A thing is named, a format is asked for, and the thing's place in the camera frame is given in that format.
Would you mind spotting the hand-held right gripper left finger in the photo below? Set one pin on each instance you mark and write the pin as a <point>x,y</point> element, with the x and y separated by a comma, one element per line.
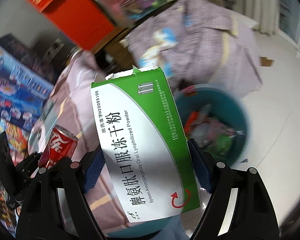
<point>93,172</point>

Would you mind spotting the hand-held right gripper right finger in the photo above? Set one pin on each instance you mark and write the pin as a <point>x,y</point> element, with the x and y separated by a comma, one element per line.
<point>202,170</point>

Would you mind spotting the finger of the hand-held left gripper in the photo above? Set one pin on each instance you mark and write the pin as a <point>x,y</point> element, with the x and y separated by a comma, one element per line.
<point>28,163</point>

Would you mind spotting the red soda can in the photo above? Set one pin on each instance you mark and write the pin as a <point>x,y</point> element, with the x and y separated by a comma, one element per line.
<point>57,145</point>

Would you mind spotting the orange snack wrapper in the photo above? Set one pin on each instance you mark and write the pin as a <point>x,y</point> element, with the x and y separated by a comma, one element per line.
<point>191,122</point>

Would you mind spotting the green white medicine box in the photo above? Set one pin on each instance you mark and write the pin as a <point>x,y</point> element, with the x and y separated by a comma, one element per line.
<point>140,142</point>

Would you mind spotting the teal plastic bin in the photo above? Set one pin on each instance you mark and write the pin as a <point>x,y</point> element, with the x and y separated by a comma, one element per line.
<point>230,105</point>

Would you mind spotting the cartoon dog toy box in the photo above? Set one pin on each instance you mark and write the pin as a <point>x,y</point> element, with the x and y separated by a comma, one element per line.
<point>21,140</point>

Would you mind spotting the pink striped bed sheet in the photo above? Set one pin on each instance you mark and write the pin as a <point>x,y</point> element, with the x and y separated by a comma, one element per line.
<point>72,100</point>

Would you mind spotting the blue toy box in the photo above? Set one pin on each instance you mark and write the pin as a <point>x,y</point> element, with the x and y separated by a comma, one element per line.
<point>15,85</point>

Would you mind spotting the cardboard scrap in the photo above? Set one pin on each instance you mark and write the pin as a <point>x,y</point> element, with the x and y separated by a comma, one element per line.
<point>267,61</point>

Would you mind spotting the grey patterned cloth bundle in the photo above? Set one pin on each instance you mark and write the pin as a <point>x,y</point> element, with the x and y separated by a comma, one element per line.
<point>202,42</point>

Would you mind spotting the clear bag of toys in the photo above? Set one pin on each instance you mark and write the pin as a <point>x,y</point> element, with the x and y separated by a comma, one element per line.
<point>140,0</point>

